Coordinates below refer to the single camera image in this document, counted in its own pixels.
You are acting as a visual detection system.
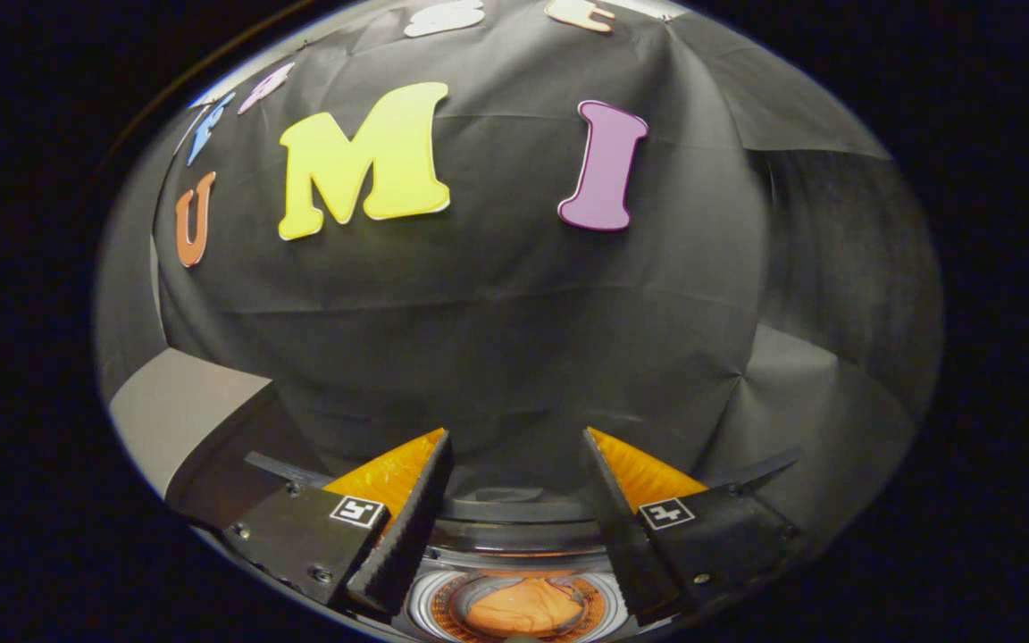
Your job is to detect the dark washing machine lid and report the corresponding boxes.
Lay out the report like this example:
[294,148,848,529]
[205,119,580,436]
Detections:
[244,449,803,559]

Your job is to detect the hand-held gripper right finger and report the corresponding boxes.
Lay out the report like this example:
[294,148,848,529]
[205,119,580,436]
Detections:
[581,427,806,626]

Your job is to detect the grey cabinet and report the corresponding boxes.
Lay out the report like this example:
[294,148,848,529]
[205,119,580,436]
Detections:
[108,348,328,528]

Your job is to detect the orange polo shirt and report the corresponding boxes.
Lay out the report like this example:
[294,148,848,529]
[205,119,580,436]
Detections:
[464,576,585,638]

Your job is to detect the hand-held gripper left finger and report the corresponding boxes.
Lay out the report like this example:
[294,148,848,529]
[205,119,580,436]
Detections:
[222,429,455,617]

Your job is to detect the black backdrop cloth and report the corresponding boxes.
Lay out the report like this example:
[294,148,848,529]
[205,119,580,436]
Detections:
[95,0,942,555]

